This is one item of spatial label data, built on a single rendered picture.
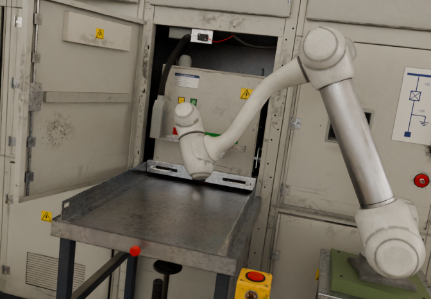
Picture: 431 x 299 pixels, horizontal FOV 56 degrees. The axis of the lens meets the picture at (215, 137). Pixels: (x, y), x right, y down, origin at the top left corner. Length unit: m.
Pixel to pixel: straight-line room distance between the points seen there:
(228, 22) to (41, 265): 1.57
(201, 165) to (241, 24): 0.71
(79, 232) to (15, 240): 1.08
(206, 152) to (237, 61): 1.27
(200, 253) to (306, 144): 0.77
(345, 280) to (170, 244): 0.56
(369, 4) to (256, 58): 0.98
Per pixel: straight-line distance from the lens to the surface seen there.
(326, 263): 1.61
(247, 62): 2.63
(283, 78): 1.45
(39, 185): 1.70
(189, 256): 1.30
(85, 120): 1.79
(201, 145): 1.46
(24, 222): 2.41
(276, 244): 1.94
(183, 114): 1.49
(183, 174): 1.99
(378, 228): 1.24
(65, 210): 1.45
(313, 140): 1.82
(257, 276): 1.06
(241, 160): 1.92
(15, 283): 2.58
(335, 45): 1.21
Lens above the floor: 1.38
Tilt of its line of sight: 9 degrees down
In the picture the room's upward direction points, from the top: 7 degrees clockwise
